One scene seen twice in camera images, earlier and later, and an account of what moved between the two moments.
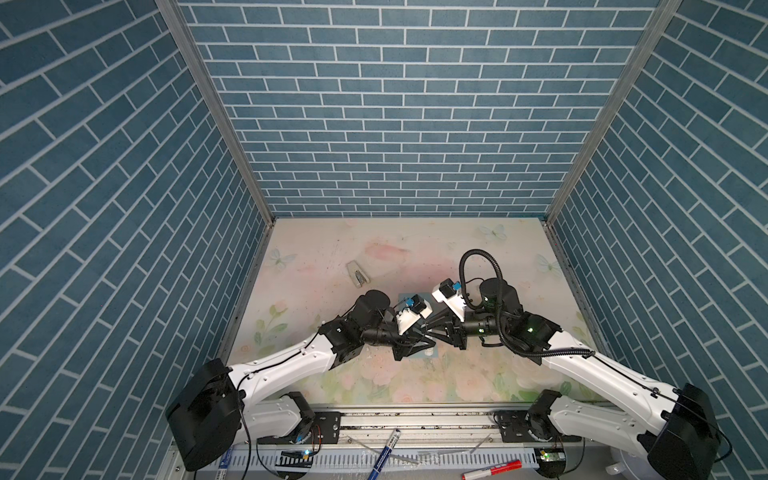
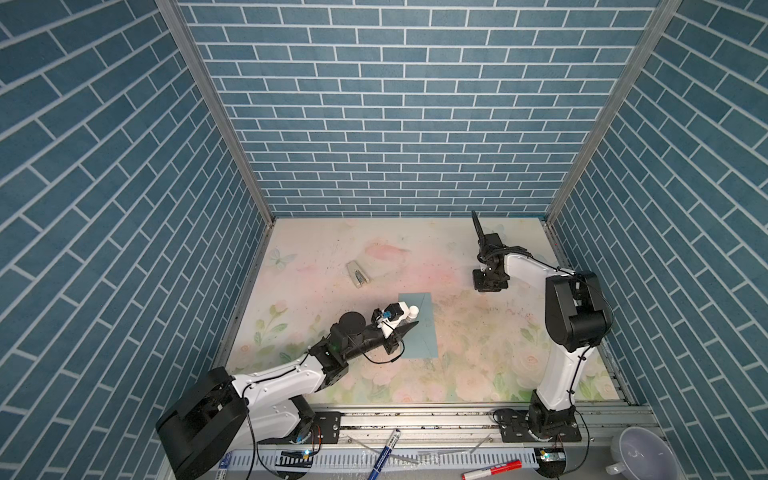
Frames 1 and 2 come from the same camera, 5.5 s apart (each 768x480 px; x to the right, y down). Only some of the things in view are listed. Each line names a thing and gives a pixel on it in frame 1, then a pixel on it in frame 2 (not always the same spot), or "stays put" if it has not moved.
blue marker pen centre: x=381 y=461 stays put
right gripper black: x=453 y=329 -> x=479 y=287
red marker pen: x=504 y=467 stays put
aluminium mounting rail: x=418 y=424 stays put
